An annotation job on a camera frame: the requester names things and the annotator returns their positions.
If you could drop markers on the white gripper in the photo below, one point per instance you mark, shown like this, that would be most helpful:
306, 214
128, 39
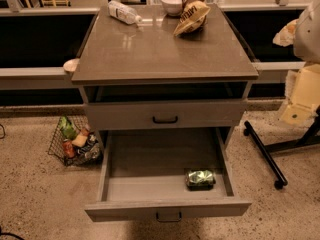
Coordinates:
308, 37

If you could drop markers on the green soda can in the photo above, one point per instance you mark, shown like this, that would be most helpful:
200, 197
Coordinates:
200, 179

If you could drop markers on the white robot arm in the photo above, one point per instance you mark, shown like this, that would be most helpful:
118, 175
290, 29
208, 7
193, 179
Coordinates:
306, 44

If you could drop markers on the closed grey upper drawer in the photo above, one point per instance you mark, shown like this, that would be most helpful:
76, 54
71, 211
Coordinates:
157, 115

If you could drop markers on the grey drawer cabinet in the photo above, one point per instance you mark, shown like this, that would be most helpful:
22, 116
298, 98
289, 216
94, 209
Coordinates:
147, 63

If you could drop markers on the open grey bottom drawer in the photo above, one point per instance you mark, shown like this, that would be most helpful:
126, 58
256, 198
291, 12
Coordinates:
143, 177

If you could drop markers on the red soda can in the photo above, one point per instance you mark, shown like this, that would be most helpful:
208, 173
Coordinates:
68, 149

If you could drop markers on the yellow chip bag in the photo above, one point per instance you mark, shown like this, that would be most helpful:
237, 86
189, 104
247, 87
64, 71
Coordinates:
192, 17

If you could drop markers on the white ceramic bowl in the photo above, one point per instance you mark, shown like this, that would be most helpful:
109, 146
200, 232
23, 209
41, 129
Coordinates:
172, 7

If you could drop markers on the clear plastic water bottle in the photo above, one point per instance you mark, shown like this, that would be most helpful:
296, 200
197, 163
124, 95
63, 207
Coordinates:
124, 13

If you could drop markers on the round beige disc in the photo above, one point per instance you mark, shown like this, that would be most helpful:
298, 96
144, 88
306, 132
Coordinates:
71, 65

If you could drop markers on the blue snack bag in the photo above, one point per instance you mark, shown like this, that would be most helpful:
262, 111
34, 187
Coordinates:
91, 149

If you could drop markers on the yellow sponge item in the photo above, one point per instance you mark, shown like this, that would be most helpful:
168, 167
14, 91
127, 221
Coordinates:
80, 140

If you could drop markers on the green snack bag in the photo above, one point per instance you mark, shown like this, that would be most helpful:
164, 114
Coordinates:
67, 128

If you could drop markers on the black wire basket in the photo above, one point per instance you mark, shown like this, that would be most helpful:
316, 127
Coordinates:
55, 148

